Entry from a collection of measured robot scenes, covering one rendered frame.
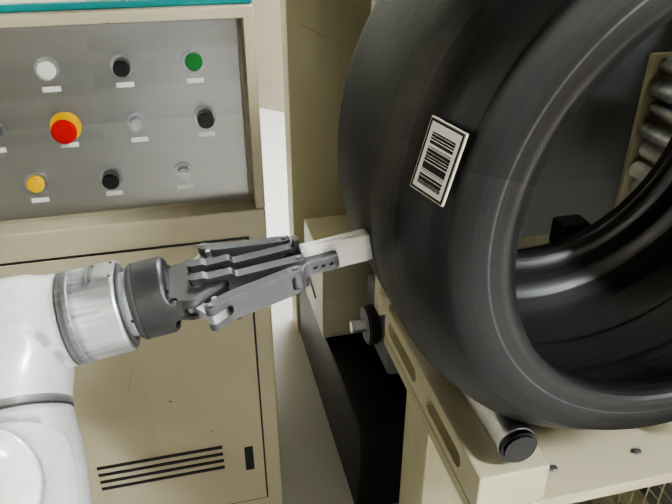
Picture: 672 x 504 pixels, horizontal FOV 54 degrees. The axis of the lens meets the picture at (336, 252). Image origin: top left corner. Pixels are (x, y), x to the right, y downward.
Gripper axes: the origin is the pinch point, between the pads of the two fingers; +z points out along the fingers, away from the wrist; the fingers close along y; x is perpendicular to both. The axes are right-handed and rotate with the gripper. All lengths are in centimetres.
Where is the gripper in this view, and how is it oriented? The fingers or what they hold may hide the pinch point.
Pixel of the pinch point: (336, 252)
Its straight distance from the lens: 65.3
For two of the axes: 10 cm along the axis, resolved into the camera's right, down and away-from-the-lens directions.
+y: -2.4, -4.8, 8.4
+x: 1.4, 8.4, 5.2
